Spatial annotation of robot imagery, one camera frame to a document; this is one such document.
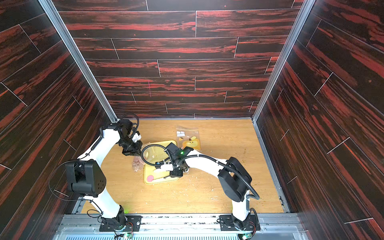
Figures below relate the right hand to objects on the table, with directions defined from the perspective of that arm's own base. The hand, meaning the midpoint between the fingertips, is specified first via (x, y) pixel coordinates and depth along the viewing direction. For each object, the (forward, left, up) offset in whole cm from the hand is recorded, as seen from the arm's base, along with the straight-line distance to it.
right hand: (175, 167), depth 88 cm
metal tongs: (-7, 0, +4) cm, 8 cm away
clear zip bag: (+27, -6, -4) cm, 28 cm away
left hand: (+5, +19, +7) cm, 21 cm away
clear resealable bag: (+4, +25, -4) cm, 26 cm away
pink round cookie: (-5, +15, -5) cm, 17 cm away
